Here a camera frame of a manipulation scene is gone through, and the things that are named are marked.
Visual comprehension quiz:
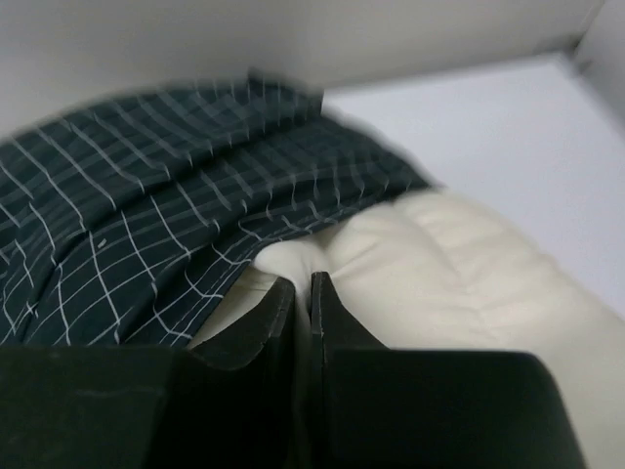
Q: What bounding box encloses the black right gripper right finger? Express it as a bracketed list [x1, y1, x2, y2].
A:
[310, 273, 586, 468]

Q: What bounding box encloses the dark plaid pillowcase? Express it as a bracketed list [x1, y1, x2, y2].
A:
[1, 73, 429, 347]

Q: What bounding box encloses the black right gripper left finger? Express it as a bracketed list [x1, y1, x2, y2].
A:
[1, 279, 296, 468]

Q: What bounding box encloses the cream white pillow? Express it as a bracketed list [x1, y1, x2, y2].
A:
[193, 191, 624, 468]

